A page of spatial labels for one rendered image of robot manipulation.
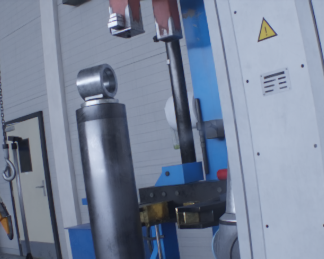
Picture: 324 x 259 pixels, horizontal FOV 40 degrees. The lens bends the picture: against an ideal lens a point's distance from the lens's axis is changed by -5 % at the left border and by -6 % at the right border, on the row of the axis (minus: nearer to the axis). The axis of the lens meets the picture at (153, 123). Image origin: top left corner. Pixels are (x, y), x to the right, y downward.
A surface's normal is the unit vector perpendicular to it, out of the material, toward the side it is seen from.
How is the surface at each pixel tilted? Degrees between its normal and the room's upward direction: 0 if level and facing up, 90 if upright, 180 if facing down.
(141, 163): 90
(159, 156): 90
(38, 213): 90
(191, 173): 90
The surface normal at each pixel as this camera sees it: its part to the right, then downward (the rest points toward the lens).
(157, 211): 0.73, -0.15
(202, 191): -0.67, 0.03
